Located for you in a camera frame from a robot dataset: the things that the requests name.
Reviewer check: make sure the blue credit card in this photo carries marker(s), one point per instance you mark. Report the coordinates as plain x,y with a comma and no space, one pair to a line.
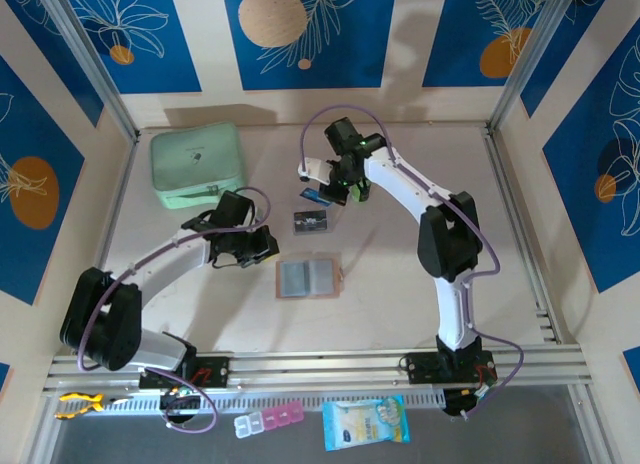
311,195

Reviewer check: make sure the black credit card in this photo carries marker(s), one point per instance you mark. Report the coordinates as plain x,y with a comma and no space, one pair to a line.
311,222

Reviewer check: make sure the tan leather card holder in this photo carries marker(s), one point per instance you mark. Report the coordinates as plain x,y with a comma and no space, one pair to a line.
312,279

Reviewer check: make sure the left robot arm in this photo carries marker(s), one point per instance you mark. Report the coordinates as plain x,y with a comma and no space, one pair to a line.
100,324

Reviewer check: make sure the mint green zip pouch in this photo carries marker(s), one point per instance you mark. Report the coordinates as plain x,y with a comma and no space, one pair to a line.
197,159

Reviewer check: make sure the white and pink pill organizer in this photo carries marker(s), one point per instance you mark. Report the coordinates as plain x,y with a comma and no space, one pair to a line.
267,419

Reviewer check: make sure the blue and yellow snack packet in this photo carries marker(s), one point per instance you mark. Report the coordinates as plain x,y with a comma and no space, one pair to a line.
365,424

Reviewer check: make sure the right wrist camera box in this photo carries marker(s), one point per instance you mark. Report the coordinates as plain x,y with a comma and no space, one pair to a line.
312,168

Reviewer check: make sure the aluminium side rail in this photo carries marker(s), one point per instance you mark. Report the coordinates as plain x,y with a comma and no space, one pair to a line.
499,164
120,194

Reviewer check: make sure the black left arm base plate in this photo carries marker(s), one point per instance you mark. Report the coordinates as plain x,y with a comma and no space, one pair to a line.
215,371

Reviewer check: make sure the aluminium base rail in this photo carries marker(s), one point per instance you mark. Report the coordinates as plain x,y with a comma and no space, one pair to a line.
320,369

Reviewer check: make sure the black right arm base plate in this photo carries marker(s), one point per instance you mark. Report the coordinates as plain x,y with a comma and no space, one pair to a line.
422,369

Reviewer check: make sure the aluminium corner post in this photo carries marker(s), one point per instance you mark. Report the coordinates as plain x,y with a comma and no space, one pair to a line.
530,59
85,59

